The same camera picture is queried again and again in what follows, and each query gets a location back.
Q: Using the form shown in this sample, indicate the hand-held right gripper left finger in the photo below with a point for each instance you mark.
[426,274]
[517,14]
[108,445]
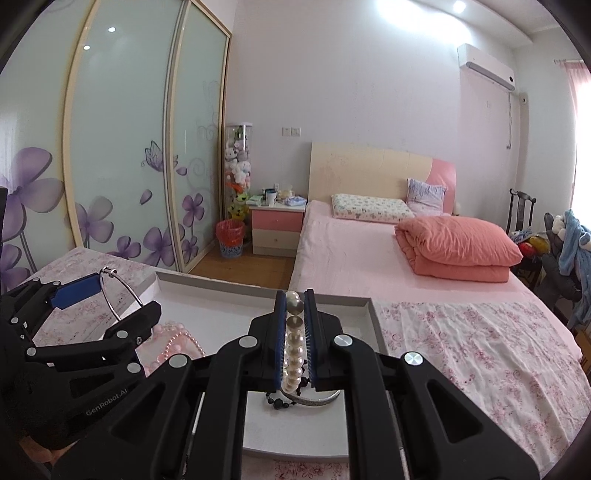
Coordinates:
[198,406]

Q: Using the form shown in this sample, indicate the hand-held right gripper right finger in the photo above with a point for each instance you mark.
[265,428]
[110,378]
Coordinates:
[392,406]

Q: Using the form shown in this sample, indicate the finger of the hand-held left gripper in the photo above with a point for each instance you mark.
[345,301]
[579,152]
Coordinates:
[138,323]
[76,290]

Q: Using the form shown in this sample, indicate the thin silver bangle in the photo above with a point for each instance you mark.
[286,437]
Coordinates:
[121,288]

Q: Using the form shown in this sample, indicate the wide silver bangle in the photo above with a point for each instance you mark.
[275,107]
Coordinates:
[323,400]

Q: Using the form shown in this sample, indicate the grey cardboard tray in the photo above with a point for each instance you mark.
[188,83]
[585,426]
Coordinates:
[295,429]

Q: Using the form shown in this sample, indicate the pink floral bedsheet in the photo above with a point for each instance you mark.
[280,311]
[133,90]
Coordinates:
[461,369]

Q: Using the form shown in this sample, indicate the red waste basket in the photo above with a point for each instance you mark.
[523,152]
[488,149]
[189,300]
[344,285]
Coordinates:
[231,237]

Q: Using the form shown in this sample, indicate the yellow plush toy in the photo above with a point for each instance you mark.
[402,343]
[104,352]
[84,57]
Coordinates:
[238,210]

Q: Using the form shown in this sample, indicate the pink bed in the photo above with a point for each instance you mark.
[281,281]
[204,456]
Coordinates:
[341,263]

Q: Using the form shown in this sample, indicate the floral sliding door wardrobe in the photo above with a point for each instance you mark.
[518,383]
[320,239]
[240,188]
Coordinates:
[115,138]

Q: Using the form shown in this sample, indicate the pink nightstand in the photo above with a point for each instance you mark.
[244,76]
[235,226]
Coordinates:
[277,230]

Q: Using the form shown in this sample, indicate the folded pink quilt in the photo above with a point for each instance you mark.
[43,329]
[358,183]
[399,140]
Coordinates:
[457,249]

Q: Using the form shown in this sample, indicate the plush toy display tube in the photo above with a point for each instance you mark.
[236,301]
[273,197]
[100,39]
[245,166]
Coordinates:
[238,161]

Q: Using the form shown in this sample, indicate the cream printed pillow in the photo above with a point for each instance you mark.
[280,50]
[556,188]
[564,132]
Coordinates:
[369,208]

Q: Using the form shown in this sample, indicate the blue cloth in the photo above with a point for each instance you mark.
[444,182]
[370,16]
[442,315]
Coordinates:
[295,201]

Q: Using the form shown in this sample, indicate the grey office chair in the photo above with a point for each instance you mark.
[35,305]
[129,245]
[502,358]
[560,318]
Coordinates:
[556,277]

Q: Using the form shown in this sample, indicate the colourful toys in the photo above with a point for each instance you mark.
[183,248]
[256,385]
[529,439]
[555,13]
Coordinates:
[531,244]

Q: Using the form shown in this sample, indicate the small purple pillow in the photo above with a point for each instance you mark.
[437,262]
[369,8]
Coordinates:
[427,196]

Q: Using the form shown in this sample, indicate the beige pink headboard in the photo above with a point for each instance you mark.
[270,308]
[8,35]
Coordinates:
[369,170]

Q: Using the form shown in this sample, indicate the dark wooden chair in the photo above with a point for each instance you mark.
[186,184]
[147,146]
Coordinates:
[521,207]

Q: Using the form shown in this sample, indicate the air conditioner pipe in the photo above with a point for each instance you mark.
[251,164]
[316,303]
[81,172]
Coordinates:
[510,120]

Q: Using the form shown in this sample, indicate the pink curtain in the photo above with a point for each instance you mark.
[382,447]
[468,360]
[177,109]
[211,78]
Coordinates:
[579,138]

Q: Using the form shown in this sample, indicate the white air conditioner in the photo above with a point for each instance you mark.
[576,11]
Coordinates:
[485,67]

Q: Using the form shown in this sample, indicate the wall switch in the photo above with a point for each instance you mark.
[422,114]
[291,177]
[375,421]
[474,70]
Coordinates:
[292,131]

